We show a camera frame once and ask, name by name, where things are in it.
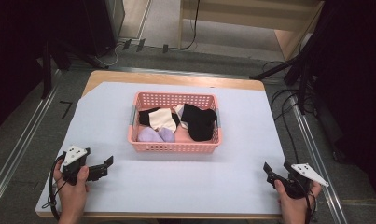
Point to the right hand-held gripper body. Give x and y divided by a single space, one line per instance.
297 179

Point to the wooden shelf frame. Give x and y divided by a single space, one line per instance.
288 28

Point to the cream and lavender sock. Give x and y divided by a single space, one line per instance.
180 113

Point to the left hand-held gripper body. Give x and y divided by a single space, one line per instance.
74 161

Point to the black metal stand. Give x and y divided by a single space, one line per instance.
52 53
296 65

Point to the white table mat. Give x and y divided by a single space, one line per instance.
164 174

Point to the pink plastic basket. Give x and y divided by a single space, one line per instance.
175 122

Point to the cream and black sock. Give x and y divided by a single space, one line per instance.
159 118

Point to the person's right hand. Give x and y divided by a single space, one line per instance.
296 203

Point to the person's left hand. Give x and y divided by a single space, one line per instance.
71 194

